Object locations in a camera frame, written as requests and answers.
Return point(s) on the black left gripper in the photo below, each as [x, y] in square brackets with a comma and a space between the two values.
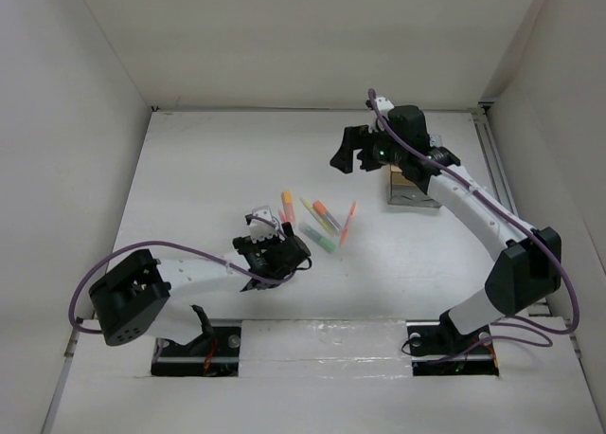
[246, 241]

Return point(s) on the thin orange pen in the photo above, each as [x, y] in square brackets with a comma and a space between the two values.
[347, 224]

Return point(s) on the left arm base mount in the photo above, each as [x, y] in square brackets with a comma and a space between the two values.
[214, 352]

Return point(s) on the aluminium rail at wall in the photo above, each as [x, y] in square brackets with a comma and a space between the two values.
[498, 180]

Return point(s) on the thin yellow pen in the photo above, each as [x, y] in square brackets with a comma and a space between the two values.
[316, 216]

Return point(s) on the orange-capped clear highlighter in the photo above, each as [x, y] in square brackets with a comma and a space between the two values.
[326, 216]

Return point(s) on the yellow-capped pink highlighter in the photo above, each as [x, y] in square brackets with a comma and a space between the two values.
[288, 206]

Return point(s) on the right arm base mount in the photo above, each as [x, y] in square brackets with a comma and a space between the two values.
[433, 356]

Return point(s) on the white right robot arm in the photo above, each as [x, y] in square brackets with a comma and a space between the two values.
[525, 259]

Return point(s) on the thin pink pen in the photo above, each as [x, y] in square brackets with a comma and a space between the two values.
[283, 218]

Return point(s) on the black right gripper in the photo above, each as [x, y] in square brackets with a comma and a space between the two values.
[356, 137]

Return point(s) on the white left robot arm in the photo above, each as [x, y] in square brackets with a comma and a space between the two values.
[157, 289]

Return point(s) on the green-capped clear highlighter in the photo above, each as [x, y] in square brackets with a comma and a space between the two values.
[316, 237]

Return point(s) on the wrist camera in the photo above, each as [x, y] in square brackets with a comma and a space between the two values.
[262, 224]
[382, 104]

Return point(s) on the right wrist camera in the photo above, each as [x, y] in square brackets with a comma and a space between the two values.
[382, 104]

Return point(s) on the tiered acrylic organizer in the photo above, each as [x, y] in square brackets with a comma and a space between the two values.
[404, 193]

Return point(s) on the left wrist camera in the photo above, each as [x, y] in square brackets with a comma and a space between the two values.
[262, 224]

